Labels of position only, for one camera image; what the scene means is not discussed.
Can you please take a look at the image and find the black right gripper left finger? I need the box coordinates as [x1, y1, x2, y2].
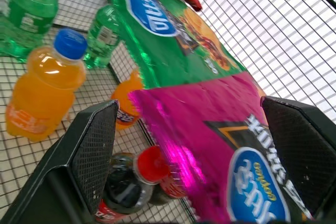
[0, 100, 120, 224]

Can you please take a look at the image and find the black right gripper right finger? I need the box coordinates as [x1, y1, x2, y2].
[260, 96, 336, 220]

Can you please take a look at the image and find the magenta chip bag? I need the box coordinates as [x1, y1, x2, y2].
[128, 71, 316, 224]

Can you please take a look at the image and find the cola bottle red cap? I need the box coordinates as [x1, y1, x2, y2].
[148, 175, 187, 206]
[94, 145, 170, 224]

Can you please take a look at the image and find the orange juice bottle blue cap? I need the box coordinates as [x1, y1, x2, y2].
[5, 28, 88, 143]
[110, 69, 144, 131]

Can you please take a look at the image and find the small green soda bottle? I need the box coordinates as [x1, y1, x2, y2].
[83, 3, 122, 70]

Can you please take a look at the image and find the green chip bag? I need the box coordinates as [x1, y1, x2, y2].
[83, 0, 247, 90]

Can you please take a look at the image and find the green soda bottle yellow cap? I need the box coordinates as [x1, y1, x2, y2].
[0, 0, 59, 63]

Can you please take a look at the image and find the white wire mesh rack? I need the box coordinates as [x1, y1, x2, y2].
[181, 0, 336, 118]

